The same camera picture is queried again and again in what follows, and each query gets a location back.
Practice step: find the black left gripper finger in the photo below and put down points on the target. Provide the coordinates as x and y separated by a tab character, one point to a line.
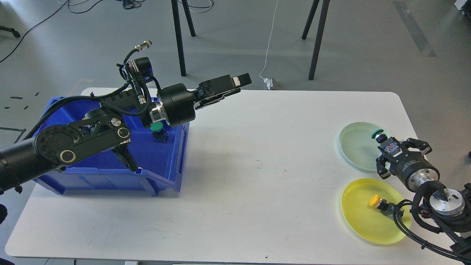
239	81
216	88

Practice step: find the black stand leg right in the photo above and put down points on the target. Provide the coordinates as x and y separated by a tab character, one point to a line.
319	33

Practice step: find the white power plug adapter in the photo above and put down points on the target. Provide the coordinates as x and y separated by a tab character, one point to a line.
272	84

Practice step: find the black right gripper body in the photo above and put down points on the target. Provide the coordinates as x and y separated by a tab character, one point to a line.
412	169

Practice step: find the pale green plate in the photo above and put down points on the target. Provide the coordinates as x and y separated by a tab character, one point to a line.
358	146

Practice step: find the yellow plate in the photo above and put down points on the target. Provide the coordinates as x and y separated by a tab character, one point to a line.
367	221

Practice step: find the yellow push button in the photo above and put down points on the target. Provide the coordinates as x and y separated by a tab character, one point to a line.
386	208
90	117

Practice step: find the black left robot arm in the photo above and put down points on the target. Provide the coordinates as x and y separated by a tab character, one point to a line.
103	128

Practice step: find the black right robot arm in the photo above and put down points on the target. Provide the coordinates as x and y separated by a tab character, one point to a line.
434	207

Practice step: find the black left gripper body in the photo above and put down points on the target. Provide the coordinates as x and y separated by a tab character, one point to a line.
179	103

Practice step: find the blue plastic bin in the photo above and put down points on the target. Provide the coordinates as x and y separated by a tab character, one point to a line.
160	164

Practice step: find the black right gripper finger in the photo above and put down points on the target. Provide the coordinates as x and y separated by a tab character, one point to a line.
413	147
382	171

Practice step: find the green push button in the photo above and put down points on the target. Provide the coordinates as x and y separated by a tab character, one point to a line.
159	133
388	145

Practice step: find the yellow push button back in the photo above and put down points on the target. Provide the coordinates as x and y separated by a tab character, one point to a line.
90	117

